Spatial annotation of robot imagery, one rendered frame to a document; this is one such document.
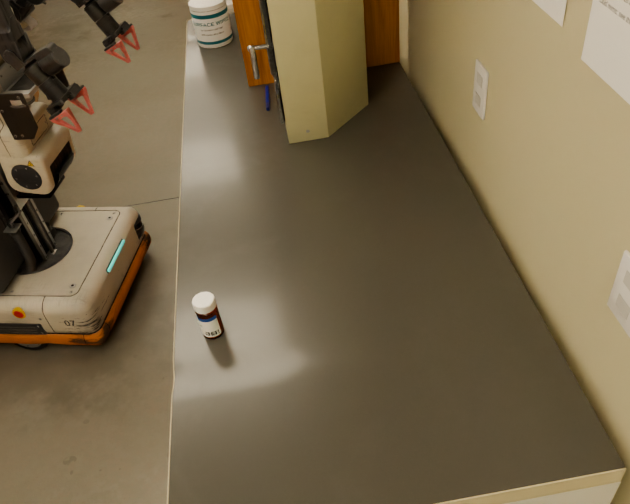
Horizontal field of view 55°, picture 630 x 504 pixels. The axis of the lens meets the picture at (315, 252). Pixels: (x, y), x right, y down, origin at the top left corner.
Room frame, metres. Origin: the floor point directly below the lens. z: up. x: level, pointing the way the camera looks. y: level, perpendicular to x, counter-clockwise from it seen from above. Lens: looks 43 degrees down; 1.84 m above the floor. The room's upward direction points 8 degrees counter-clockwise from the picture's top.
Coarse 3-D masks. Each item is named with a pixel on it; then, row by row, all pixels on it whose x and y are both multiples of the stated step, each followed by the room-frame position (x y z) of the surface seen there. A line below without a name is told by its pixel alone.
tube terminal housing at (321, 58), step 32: (288, 0) 1.43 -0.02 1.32; (320, 0) 1.45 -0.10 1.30; (352, 0) 1.54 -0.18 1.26; (288, 32) 1.43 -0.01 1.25; (320, 32) 1.44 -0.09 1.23; (352, 32) 1.54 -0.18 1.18; (288, 64) 1.43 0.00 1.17; (320, 64) 1.43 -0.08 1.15; (352, 64) 1.53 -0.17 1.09; (288, 96) 1.43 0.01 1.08; (320, 96) 1.43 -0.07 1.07; (352, 96) 1.52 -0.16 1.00; (288, 128) 1.43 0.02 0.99; (320, 128) 1.43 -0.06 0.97
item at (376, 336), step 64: (192, 64) 2.02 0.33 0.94; (384, 64) 1.81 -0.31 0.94; (192, 128) 1.59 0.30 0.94; (256, 128) 1.53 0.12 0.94; (384, 128) 1.44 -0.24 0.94; (192, 192) 1.27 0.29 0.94; (256, 192) 1.23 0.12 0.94; (320, 192) 1.19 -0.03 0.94; (384, 192) 1.16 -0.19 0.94; (448, 192) 1.12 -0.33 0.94; (192, 256) 1.02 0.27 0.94; (256, 256) 0.99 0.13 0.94; (320, 256) 0.96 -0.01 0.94; (384, 256) 0.94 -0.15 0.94; (448, 256) 0.91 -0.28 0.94; (192, 320) 0.83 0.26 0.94; (256, 320) 0.81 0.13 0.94; (320, 320) 0.78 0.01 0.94; (384, 320) 0.76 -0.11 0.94; (448, 320) 0.74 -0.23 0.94; (512, 320) 0.72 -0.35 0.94; (192, 384) 0.68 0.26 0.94; (256, 384) 0.65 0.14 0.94; (320, 384) 0.64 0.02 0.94; (384, 384) 0.62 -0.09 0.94; (448, 384) 0.60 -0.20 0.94; (512, 384) 0.58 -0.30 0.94; (576, 384) 0.56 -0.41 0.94; (192, 448) 0.55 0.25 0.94; (256, 448) 0.53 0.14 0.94; (320, 448) 0.51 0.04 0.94; (384, 448) 0.50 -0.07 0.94; (448, 448) 0.48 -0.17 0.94; (512, 448) 0.46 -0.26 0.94; (576, 448) 0.45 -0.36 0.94
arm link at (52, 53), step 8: (40, 48) 1.64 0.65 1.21; (48, 48) 1.60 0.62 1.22; (56, 48) 1.63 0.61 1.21; (8, 56) 1.61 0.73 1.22; (16, 56) 1.60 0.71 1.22; (32, 56) 1.61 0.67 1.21; (40, 56) 1.61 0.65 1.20; (48, 56) 1.60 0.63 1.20; (56, 56) 1.60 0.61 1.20; (64, 56) 1.63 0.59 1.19; (16, 64) 1.60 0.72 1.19; (24, 64) 1.60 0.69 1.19; (40, 64) 1.61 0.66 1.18; (48, 64) 1.60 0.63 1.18; (56, 64) 1.59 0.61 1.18; (64, 64) 1.60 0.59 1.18; (48, 72) 1.60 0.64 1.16; (56, 72) 1.61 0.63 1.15
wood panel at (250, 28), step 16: (240, 0) 1.80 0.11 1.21; (256, 0) 1.80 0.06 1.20; (368, 0) 1.81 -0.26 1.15; (384, 0) 1.81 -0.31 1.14; (240, 16) 1.79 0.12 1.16; (256, 16) 1.80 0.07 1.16; (368, 16) 1.81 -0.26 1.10; (384, 16) 1.81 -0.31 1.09; (240, 32) 1.79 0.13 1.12; (256, 32) 1.80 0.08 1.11; (368, 32) 1.81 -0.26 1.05; (384, 32) 1.81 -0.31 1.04; (368, 48) 1.81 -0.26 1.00; (384, 48) 1.81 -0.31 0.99; (368, 64) 1.81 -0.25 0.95; (256, 80) 1.80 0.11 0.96; (272, 80) 1.80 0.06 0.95
